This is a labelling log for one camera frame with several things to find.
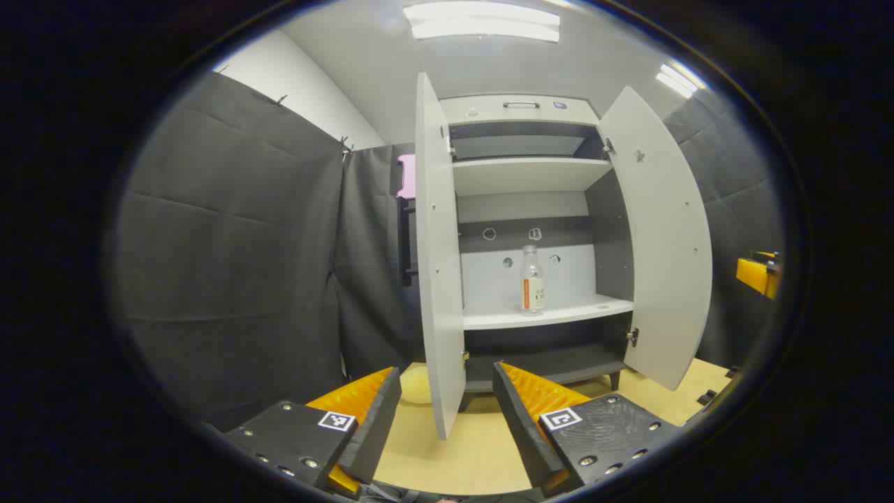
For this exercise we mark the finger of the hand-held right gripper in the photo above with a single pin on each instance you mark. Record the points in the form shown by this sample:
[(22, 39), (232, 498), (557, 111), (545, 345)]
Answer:
[(754, 276)]

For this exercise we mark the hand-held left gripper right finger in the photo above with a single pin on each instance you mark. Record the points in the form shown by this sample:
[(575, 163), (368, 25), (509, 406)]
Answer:
[(520, 433)]

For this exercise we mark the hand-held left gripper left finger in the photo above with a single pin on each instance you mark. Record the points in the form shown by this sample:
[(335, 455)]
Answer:
[(374, 433)]

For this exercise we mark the round pale yellow coaster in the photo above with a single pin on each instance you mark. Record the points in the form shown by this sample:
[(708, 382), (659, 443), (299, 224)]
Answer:
[(418, 384)]

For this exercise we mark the grey cabinet door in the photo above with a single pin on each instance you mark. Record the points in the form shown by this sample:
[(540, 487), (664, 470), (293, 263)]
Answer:
[(663, 244), (440, 279)]

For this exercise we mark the clear plastic bottle orange label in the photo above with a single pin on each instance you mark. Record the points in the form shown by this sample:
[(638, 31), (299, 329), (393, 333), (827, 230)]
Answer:
[(532, 293)]

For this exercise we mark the grey open cabinet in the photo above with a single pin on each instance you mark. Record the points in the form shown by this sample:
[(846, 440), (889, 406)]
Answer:
[(531, 175)]

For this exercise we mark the grey cabinet drawer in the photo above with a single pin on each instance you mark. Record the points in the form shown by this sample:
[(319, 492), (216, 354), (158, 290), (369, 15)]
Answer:
[(482, 110)]

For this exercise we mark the small ceiling light panel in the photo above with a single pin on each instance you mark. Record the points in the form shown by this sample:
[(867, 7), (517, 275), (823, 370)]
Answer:
[(679, 78)]

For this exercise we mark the black backdrop cloth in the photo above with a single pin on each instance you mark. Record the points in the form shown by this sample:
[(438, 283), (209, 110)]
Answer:
[(237, 265)]

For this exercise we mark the large ceiling light panel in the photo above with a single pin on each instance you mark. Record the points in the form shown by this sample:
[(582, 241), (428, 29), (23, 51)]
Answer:
[(482, 22)]

